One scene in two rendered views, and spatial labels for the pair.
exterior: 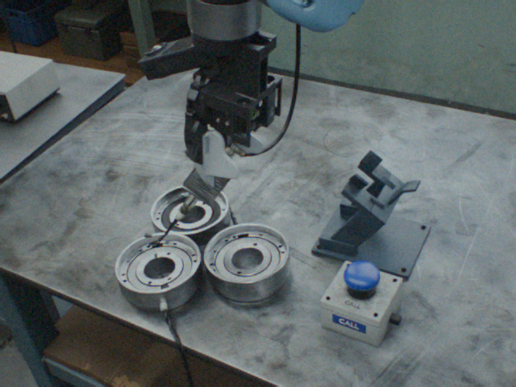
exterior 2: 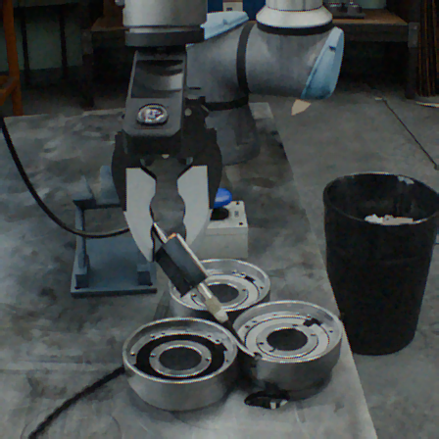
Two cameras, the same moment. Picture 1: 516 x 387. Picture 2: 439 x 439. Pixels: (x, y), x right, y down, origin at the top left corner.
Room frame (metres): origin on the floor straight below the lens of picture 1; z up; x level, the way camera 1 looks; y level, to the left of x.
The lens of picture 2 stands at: (0.99, 0.57, 1.24)
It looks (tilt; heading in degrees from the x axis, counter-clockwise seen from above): 26 degrees down; 234
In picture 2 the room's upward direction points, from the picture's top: 1 degrees counter-clockwise
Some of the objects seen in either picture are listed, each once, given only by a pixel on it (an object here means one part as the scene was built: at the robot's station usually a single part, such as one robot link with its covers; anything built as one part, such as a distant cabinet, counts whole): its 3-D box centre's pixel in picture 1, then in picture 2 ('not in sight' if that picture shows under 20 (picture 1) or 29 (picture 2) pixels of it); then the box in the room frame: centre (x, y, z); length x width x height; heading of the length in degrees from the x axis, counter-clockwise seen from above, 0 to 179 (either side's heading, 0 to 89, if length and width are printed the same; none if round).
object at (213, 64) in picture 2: not in sight; (216, 53); (0.31, -0.37, 0.97); 0.13 x 0.12 x 0.14; 124
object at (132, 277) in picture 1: (160, 272); (286, 347); (0.60, 0.13, 0.82); 0.08 x 0.08 x 0.02
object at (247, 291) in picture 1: (247, 263); (219, 300); (0.59, 0.02, 0.82); 0.10 x 0.10 x 0.04
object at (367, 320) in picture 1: (366, 303); (216, 227); (0.50, -0.11, 0.82); 0.08 x 0.07 x 0.05; 56
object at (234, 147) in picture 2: not in sight; (213, 120); (0.31, -0.38, 0.85); 0.15 x 0.15 x 0.10
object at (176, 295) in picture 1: (160, 272); (286, 346); (0.60, 0.13, 0.82); 0.10 x 0.10 x 0.04
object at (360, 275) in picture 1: (361, 286); (216, 211); (0.51, -0.10, 0.85); 0.04 x 0.04 x 0.05
